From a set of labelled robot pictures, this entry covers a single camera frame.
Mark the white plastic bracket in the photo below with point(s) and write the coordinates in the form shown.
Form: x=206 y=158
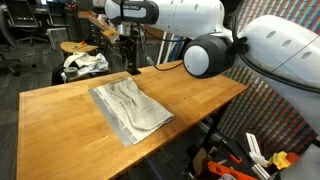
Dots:
x=254 y=146

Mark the white cloth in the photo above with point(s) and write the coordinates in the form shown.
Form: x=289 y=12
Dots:
x=140 y=106

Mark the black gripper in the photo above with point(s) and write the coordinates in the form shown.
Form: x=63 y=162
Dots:
x=128 y=41

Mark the black vertical pole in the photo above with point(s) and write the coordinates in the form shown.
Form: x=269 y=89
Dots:
x=134 y=69

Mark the grey cabinet wooden top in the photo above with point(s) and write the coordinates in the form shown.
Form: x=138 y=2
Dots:
x=113 y=56

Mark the black office chair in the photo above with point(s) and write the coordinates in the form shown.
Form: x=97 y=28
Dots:
x=23 y=13
x=3 y=26

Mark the flat cardboard piece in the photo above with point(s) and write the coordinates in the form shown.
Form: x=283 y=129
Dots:
x=200 y=160

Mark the blue leaning board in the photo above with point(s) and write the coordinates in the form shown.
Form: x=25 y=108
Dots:
x=176 y=43

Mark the yellow-green plastic object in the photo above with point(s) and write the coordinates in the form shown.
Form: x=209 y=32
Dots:
x=280 y=160

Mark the aluminium rail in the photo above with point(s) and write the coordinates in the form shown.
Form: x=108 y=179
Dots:
x=204 y=126

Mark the grey duct tape roll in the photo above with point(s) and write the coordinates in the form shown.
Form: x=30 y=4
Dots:
x=75 y=73

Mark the multicoloured patterned backdrop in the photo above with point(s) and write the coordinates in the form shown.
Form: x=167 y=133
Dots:
x=260 y=110

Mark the crumpled white fabric pile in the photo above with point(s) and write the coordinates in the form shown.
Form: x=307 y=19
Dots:
x=86 y=61

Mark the small red hand tool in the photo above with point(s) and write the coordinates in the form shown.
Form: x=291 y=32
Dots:
x=80 y=45

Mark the black table leg frame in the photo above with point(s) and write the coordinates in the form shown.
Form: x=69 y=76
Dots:
x=213 y=128

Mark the round wooden side table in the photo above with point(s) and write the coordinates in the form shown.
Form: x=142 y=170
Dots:
x=66 y=47

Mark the red round object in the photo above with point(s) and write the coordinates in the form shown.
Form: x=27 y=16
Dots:
x=293 y=156

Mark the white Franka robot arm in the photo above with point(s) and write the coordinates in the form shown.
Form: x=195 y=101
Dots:
x=186 y=15

